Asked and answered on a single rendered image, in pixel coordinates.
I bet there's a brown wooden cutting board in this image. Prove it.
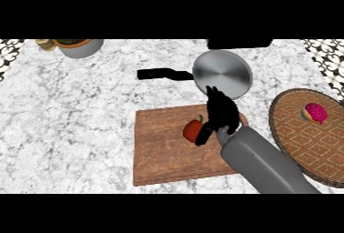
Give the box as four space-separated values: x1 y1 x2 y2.
133 103 250 187

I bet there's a black appliance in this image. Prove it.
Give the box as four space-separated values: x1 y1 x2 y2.
205 38 275 51

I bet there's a grey pot with plant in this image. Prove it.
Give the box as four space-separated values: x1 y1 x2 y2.
52 38 105 59

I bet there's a small tan object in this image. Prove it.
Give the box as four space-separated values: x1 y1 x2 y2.
36 38 58 52

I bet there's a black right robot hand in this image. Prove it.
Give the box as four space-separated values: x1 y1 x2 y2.
194 85 242 147

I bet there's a round brown woven placemat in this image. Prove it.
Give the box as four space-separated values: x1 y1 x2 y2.
267 87 344 189

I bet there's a red bell pepper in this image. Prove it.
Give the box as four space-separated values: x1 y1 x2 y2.
182 114 207 144

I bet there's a pink frosted cupcake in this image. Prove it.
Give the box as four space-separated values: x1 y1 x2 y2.
301 102 329 126

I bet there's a silver pan with black handle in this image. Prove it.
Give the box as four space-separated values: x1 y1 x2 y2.
136 49 254 100

